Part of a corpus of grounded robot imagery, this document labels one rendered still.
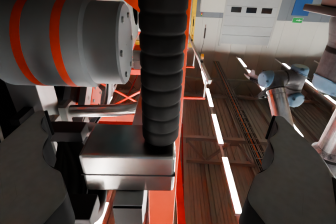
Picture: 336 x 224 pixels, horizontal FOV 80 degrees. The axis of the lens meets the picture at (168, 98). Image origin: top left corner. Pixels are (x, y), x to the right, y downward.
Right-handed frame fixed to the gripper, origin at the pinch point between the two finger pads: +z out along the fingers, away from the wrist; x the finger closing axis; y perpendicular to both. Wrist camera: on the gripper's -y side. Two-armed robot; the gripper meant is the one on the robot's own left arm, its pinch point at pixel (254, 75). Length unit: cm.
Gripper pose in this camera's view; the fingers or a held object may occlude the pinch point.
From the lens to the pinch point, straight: 136.7
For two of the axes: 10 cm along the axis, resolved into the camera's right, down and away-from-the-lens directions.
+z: -2.0, -4.9, 8.5
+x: -9.7, -0.5, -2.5
